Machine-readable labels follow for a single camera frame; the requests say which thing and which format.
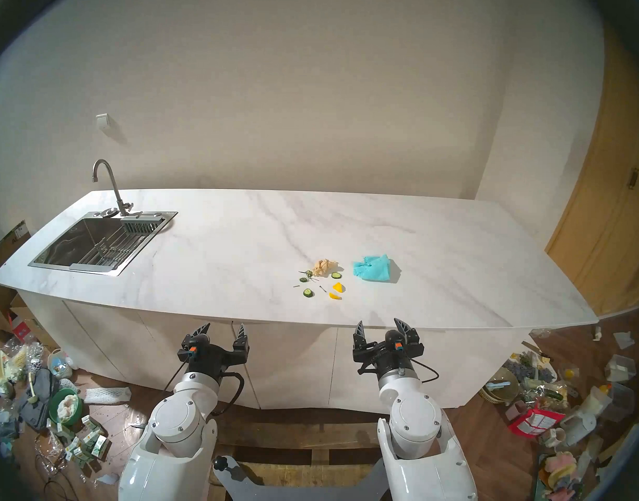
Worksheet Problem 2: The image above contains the steel sink drain rack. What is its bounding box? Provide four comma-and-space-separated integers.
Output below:
70, 217, 163, 272

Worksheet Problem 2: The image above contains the yellowish plastic bag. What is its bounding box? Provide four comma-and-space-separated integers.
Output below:
0, 349, 28, 396

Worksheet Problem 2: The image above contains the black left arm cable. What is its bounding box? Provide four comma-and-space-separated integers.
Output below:
211, 372, 245, 416

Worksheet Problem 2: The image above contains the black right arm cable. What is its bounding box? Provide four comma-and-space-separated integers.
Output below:
408, 360, 440, 384

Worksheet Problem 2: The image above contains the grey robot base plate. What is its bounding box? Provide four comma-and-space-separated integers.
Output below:
212, 456, 391, 501

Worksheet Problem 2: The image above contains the open brown cardboard box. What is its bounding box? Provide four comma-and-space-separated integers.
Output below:
6, 294, 59, 349

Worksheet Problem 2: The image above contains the clear plastic box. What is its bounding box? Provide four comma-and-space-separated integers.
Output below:
607, 383, 636, 422

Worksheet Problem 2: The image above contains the grey bag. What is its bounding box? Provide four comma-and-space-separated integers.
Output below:
19, 368, 59, 432

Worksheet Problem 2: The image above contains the curved steel faucet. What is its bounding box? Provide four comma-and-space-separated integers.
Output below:
92, 159, 143, 217

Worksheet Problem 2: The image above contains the woven basket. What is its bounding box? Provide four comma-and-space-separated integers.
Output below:
479, 367, 519, 405

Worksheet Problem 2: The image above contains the white plastic pitcher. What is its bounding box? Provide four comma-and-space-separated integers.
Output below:
557, 385, 612, 447

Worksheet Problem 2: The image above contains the red snack packet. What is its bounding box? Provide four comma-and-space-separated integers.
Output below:
507, 407, 565, 439

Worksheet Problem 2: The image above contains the purple grape bunch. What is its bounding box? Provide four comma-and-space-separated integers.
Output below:
502, 359, 534, 380

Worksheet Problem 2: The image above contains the teal cleaning cloth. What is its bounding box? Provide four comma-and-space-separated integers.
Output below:
352, 254, 392, 283

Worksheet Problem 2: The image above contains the flat cardboard sheet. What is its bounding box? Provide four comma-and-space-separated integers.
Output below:
0, 221, 32, 276

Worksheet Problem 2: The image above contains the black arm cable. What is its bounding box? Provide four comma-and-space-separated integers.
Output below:
211, 372, 245, 416
408, 360, 440, 384

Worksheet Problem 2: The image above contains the stainless steel sink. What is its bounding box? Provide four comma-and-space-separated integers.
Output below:
28, 211, 178, 277

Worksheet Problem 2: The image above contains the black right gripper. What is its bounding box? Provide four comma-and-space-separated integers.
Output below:
352, 317, 423, 376

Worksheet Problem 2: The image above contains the white round container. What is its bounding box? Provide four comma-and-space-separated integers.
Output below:
47, 349, 74, 378

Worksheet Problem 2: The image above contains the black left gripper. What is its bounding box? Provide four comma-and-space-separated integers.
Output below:
177, 323, 250, 378

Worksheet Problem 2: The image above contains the white foam net sleeve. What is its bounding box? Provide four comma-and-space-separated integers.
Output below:
84, 387, 132, 405

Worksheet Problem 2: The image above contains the clear lidded container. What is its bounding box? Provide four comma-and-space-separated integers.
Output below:
604, 354, 637, 383

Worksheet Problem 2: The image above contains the wooden door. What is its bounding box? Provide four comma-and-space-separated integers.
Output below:
545, 30, 639, 318

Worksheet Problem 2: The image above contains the green bowl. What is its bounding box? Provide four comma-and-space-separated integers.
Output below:
48, 389, 82, 427

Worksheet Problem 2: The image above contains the white kitchen counter cabinet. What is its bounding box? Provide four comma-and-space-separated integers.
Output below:
17, 291, 531, 414

